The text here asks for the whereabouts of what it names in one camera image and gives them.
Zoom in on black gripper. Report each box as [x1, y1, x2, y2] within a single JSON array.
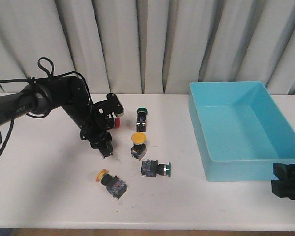
[[80, 99, 113, 150], [271, 163, 295, 200]]

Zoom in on yellow button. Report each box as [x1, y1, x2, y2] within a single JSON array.
[[96, 169, 128, 200], [131, 132, 147, 160]]

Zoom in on red button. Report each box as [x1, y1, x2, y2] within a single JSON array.
[[100, 146, 113, 159]]

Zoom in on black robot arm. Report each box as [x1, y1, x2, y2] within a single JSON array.
[[0, 76, 123, 157]]

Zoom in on blue plastic box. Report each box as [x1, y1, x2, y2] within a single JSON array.
[[189, 81, 295, 182]]

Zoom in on red button lying sideways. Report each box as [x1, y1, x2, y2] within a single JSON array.
[[114, 118, 121, 129]]

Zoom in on green button rear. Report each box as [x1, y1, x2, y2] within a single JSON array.
[[136, 107, 148, 132]]

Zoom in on yellow button lying front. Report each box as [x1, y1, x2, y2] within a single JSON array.
[[96, 169, 128, 200]]

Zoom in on green button front sideways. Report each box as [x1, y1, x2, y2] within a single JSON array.
[[141, 159, 172, 177]]

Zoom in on grey curtain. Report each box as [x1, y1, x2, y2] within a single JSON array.
[[0, 0, 295, 95]]

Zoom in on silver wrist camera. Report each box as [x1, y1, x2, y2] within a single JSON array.
[[106, 93, 124, 118]]

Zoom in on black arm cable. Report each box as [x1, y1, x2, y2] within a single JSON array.
[[0, 57, 94, 170]]

